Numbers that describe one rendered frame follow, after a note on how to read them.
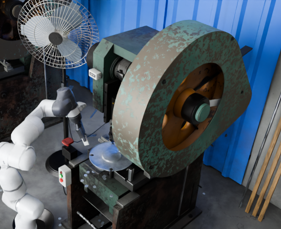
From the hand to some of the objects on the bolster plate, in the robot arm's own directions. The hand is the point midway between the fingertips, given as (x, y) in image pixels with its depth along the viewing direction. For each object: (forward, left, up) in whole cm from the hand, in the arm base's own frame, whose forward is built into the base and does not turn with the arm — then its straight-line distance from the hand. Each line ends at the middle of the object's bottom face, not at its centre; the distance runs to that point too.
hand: (85, 140), depth 243 cm
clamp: (+25, 0, -19) cm, 32 cm away
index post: (+6, -31, -19) cm, 37 cm away
